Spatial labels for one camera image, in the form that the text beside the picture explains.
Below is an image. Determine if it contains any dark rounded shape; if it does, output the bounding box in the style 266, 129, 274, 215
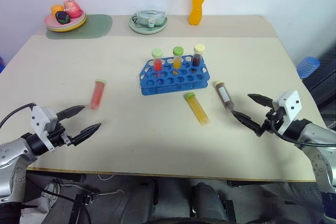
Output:
189, 182, 229, 221

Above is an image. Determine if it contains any clear wrapped grey strap bundle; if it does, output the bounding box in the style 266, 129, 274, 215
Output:
131, 9, 167, 28

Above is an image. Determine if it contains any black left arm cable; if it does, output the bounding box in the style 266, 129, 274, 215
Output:
0, 102, 36, 129

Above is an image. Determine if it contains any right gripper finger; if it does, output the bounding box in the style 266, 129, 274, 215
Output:
247, 93, 275, 109
230, 110, 264, 134

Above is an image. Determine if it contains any orange liquid tube, green cap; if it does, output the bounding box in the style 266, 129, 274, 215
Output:
172, 46, 184, 71

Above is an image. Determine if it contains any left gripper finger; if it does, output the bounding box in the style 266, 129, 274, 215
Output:
56, 105, 86, 123
71, 122, 102, 146

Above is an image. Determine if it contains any orange toy fruit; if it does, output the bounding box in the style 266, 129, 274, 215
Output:
51, 4, 65, 17

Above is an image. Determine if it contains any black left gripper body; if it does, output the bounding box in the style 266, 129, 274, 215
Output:
48, 123, 76, 148

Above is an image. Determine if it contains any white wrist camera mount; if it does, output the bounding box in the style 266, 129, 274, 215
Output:
30, 105, 58, 153
272, 90, 301, 135

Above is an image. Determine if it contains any dark liquid tube, cream cap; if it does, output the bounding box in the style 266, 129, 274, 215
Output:
192, 44, 206, 69

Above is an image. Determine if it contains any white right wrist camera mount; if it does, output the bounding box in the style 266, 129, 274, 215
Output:
272, 90, 301, 135

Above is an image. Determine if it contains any blue ribbed stack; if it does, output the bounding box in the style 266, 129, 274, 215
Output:
296, 56, 321, 79

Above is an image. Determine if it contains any pale green plate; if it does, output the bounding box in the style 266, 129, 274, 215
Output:
128, 14, 169, 35

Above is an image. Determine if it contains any pink plate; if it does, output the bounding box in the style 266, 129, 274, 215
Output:
44, 9, 86, 28

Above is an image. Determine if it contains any pink toy fruit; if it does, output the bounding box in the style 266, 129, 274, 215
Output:
62, 0, 82, 19

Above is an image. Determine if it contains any green placemat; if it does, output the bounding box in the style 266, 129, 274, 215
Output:
46, 14, 113, 40

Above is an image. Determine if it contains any blue test tube rack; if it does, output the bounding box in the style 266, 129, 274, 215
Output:
139, 55, 211, 96

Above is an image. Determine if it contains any white floor cable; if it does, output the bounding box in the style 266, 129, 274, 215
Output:
98, 173, 124, 196

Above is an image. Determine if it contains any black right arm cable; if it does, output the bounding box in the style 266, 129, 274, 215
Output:
270, 120, 336, 147

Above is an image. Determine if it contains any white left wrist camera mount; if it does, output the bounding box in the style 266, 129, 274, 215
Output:
30, 105, 58, 153

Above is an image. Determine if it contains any red liquid tube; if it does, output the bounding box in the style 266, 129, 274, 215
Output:
151, 48, 164, 74
89, 79, 107, 111

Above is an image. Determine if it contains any dark purple toy fruit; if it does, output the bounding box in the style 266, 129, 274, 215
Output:
55, 10, 70, 25

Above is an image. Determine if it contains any brown labelled tube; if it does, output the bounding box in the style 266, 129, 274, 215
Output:
214, 81, 235, 112

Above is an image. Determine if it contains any yellow plate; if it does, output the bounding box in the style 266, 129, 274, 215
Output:
47, 16, 88, 33

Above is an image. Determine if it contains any yellow liquid tube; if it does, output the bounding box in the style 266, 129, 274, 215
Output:
184, 92, 211, 126

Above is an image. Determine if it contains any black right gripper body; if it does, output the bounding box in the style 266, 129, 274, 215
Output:
256, 108, 286, 137

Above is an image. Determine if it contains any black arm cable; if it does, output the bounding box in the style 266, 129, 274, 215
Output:
0, 102, 36, 129
270, 120, 336, 147

